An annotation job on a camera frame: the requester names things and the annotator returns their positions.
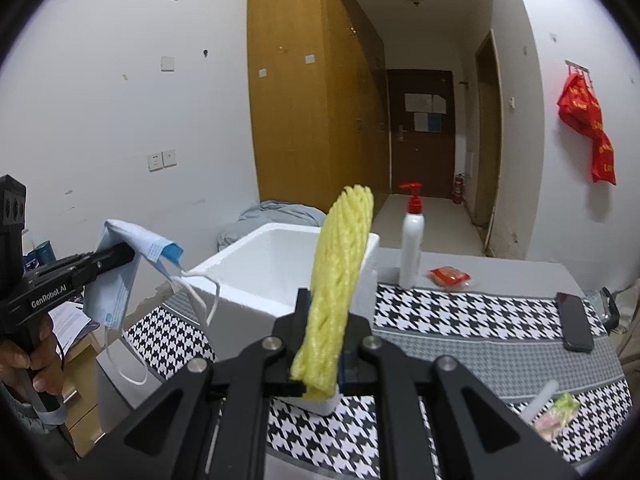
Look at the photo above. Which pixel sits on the blue face mask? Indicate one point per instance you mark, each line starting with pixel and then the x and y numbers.
pixel 112 300

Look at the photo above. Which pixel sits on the white foam box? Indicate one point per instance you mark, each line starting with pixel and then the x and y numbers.
pixel 250 270

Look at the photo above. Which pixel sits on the red fire extinguisher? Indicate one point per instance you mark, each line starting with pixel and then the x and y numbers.
pixel 458 189

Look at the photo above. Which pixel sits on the green and pink wrapper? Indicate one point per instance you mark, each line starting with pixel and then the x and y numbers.
pixel 557 412

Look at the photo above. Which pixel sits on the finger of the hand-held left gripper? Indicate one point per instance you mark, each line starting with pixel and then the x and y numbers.
pixel 117 254
pixel 112 270

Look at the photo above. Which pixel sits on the blue cup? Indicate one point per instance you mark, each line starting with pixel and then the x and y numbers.
pixel 43 254

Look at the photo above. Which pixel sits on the person's left forearm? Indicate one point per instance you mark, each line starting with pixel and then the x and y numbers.
pixel 17 422

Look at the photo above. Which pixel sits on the grey cloth pile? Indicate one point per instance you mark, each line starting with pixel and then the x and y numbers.
pixel 270 217

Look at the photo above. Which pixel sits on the dark brown door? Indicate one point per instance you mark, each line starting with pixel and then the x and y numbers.
pixel 420 160

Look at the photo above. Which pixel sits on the small white door notice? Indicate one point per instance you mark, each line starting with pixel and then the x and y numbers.
pixel 437 103

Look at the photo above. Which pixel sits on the white printed papers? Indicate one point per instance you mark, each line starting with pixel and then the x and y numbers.
pixel 72 327

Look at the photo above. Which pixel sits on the white pump bottle red cap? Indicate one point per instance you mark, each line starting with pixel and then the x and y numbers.
pixel 411 245

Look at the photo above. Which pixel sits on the grey houndstooth tablecloth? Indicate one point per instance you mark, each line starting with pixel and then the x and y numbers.
pixel 450 320

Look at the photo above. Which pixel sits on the yellow foam net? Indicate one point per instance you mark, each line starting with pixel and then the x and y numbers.
pixel 340 260

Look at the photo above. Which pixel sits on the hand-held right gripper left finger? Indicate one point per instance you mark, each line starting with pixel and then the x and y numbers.
pixel 287 340

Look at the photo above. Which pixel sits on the white and blue door notice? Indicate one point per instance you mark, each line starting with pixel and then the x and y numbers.
pixel 427 122

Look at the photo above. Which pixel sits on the wooden cabinet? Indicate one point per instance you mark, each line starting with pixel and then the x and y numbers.
pixel 82 400

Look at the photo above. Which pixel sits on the wooden side door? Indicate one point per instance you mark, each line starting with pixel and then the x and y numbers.
pixel 487 135

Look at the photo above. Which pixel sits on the red plastic bag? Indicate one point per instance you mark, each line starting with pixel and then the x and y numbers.
pixel 602 157
pixel 577 105

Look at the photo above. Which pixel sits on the black smartphone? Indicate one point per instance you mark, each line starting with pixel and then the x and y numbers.
pixel 575 322

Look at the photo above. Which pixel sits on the large white door notice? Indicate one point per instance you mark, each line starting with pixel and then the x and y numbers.
pixel 416 102

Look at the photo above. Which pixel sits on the metal wall hook rack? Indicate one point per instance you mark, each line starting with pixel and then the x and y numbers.
pixel 577 66

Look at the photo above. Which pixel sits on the white blank wall plate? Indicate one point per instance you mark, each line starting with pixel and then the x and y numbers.
pixel 168 63

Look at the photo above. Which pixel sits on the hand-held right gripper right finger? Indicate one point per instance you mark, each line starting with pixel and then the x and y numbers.
pixel 360 350

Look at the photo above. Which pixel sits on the person's left hand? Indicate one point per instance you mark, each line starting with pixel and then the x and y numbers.
pixel 45 360

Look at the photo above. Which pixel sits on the red snack packet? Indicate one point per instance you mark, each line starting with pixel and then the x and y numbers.
pixel 450 278

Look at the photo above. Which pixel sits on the wooden wardrobe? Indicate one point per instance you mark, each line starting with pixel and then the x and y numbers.
pixel 300 110

